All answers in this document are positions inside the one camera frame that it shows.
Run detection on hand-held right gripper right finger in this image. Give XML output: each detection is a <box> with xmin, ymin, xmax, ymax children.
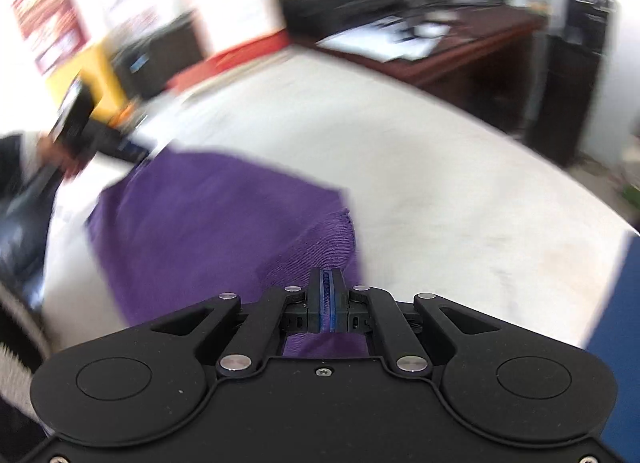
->
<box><xmin>330</xmin><ymin>268</ymin><xmax>502</xmax><ymax>377</ymax></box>

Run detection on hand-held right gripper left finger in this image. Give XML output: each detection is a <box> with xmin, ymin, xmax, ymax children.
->
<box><xmin>150</xmin><ymin>268</ymin><xmax>331</xmax><ymax>376</ymax></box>

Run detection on purple towel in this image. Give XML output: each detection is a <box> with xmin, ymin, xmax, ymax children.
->
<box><xmin>85</xmin><ymin>145</ymin><xmax>371</xmax><ymax>359</ymax></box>

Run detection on person's left forearm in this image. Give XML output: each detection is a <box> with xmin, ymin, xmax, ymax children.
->
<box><xmin>0</xmin><ymin>133</ymin><xmax>66</xmax><ymax>314</ymax></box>

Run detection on person's left hand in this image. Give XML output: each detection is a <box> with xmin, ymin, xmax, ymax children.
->
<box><xmin>37</xmin><ymin>135</ymin><xmax>86</xmax><ymax>178</ymax></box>

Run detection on yellow box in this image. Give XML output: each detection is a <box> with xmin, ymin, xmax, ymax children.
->
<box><xmin>45</xmin><ymin>43</ymin><xmax>133</xmax><ymax>126</ymax></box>

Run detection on black machine with blue display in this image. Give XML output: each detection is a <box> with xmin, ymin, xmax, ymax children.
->
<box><xmin>115</xmin><ymin>18</ymin><xmax>201</xmax><ymax>98</ymax></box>

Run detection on red white desk calendar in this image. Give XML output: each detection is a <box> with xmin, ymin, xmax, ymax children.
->
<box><xmin>180</xmin><ymin>0</ymin><xmax>291</xmax><ymax>71</ymax></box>

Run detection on person's black white fleece garment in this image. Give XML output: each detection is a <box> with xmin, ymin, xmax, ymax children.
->
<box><xmin>0</xmin><ymin>288</ymin><xmax>53</xmax><ymax>411</ymax></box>

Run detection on white papers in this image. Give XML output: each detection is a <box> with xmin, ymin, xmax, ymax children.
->
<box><xmin>320</xmin><ymin>13</ymin><xmax>436</xmax><ymax>64</ymax></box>

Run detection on dark brown wooden desk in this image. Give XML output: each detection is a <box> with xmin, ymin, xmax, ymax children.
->
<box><xmin>315</xmin><ymin>8</ymin><xmax>546</xmax><ymax>134</ymax></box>

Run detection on blue table mat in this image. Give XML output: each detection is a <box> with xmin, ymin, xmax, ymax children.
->
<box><xmin>582</xmin><ymin>235</ymin><xmax>640</xmax><ymax>461</ymax></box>

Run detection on black printer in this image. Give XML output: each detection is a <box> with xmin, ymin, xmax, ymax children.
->
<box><xmin>280</xmin><ymin>0</ymin><xmax>416</xmax><ymax>41</ymax></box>

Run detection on black cabinet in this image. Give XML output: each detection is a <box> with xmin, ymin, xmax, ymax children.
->
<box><xmin>525</xmin><ymin>0</ymin><xmax>617</xmax><ymax>166</ymax></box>

